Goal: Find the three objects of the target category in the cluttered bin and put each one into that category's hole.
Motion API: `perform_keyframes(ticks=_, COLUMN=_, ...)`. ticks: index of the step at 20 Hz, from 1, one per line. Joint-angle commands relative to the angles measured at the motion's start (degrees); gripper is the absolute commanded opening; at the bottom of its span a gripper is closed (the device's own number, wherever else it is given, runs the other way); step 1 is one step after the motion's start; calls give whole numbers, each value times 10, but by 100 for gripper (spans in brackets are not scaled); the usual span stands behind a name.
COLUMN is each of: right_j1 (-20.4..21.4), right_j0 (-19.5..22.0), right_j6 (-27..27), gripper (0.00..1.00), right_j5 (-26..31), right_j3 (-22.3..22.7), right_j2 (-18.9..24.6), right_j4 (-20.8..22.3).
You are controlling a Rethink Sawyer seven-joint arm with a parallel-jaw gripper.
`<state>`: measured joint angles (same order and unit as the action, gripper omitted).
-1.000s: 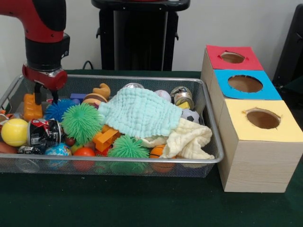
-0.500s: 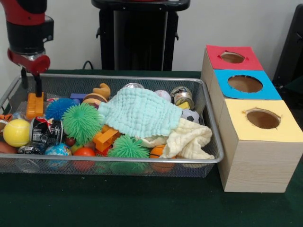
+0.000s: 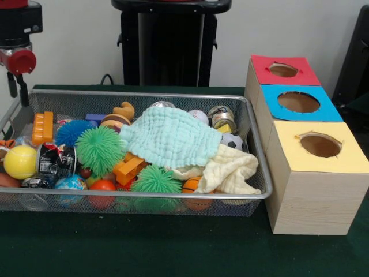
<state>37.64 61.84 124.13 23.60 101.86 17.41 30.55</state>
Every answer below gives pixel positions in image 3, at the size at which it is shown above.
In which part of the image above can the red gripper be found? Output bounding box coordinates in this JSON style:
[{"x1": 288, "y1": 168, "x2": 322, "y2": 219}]
[{"x1": 0, "y1": 47, "x2": 37, "y2": 107}]

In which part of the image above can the orange toy building block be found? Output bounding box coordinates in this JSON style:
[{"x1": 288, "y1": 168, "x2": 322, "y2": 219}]
[
  {"x1": 31, "y1": 111, "x2": 55, "y2": 147},
  {"x1": 112, "y1": 152, "x2": 149, "y2": 186}
]

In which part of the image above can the mint green cloth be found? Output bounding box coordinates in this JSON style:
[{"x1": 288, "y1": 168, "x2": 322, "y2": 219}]
[{"x1": 118, "y1": 106, "x2": 223, "y2": 170}]

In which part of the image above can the silver mesh bin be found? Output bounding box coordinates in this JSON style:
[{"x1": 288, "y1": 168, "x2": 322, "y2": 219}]
[{"x1": 0, "y1": 89, "x2": 274, "y2": 218}]

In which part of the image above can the wooden box with three holes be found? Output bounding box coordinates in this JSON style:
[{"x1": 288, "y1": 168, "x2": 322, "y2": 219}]
[{"x1": 244, "y1": 54, "x2": 369, "y2": 236}]

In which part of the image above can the blue spiky rubber ball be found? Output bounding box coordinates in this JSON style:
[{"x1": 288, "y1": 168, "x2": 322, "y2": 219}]
[{"x1": 54, "y1": 119, "x2": 96, "y2": 148}]

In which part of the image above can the yellow ball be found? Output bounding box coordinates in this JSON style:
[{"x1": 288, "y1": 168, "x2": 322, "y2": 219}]
[{"x1": 3, "y1": 144, "x2": 38, "y2": 180}]

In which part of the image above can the crushed black can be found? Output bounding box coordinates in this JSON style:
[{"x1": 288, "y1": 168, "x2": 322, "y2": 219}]
[{"x1": 35, "y1": 141, "x2": 78, "y2": 177}]

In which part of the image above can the green spiky rubber ball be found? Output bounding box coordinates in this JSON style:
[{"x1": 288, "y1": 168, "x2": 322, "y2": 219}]
[
  {"x1": 75, "y1": 125, "x2": 126, "y2": 177},
  {"x1": 131, "y1": 164, "x2": 175, "y2": 193}
]

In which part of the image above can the white toy baseball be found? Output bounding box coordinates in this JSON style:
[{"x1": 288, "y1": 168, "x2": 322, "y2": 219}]
[{"x1": 187, "y1": 109, "x2": 210, "y2": 126}]

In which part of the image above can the black and white soccer ball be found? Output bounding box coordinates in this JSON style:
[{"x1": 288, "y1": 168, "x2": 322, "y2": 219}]
[{"x1": 220, "y1": 132, "x2": 244, "y2": 151}]

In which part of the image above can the dark green tablecloth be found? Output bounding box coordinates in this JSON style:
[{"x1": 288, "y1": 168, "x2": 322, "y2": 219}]
[
  {"x1": 344, "y1": 92, "x2": 369, "y2": 117},
  {"x1": 0, "y1": 84, "x2": 369, "y2": 277}
]

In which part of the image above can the cream cloth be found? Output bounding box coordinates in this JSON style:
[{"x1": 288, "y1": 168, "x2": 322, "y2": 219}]
[{"x1": 170, "y1": 144, "x2": 262, "y2": 196}]

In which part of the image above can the black cable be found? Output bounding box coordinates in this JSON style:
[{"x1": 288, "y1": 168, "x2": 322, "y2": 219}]
[{"x1": 99, "y1": 73, "x2": 122, "y2": 85}]

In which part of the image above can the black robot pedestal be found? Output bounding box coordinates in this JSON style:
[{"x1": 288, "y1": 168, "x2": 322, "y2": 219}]
[{"x1": 111, "y1": 0, "x2": 233, "y2": 87}]

